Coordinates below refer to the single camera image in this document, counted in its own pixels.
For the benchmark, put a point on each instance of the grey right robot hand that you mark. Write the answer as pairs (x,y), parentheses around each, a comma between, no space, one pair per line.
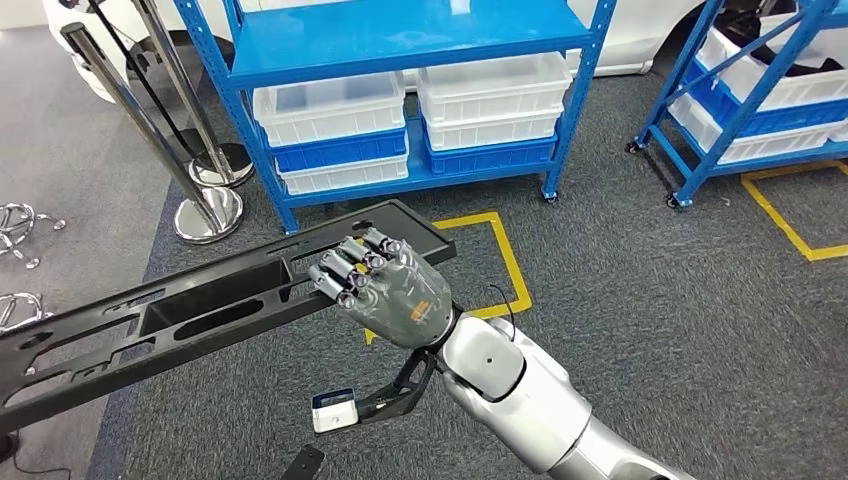
(404,305)

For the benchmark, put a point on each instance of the long black plastic frame part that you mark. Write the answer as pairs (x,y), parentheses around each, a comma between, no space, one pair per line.
(166,344)

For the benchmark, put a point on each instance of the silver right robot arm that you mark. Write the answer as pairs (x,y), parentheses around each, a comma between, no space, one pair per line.
(503,378)

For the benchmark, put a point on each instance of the blue metal shelf rack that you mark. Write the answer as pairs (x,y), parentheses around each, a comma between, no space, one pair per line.
(397,33)

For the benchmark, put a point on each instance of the blue wheeled shelf rack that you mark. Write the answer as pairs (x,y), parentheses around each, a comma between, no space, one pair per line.
(748,102)

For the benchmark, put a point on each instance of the black curved plastic part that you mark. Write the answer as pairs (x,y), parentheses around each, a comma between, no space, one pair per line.
(742,30)

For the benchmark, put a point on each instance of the white plastic bin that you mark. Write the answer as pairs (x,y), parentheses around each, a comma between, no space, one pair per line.
(795,89)
(768,147)
(331,112)
(493,132)
(344,177)
(493,89)

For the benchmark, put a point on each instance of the blue plastic bin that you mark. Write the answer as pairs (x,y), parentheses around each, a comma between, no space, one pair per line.
(490,159)
(338,152)
(782,122)

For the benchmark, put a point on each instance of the black stanchion pole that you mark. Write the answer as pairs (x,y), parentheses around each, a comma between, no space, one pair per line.
(142,86)

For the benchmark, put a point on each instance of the white car with red stripe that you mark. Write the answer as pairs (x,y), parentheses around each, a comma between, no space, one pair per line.
(629,40)

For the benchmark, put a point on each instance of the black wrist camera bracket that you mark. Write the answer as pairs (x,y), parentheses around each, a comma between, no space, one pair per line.
(401,391)

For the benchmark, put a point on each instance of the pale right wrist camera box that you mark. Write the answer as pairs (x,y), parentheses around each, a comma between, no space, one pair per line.
(334,414)

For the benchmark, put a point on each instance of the chrome stanchion post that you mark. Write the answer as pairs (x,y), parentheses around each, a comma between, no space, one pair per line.
(222,169)
(208,215)

